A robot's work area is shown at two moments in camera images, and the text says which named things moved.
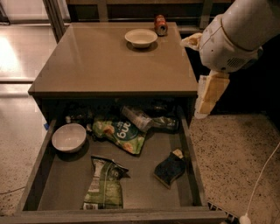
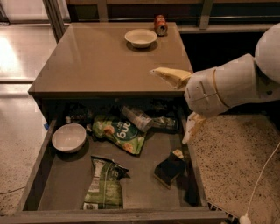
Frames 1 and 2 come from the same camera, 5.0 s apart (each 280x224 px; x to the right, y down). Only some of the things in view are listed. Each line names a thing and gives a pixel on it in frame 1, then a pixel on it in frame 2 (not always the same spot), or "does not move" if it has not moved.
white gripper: [226, 48] to [201, 91]
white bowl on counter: [141, 38] does not move
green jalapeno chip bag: [105, 190] does not move
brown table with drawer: [116, 60] does not move
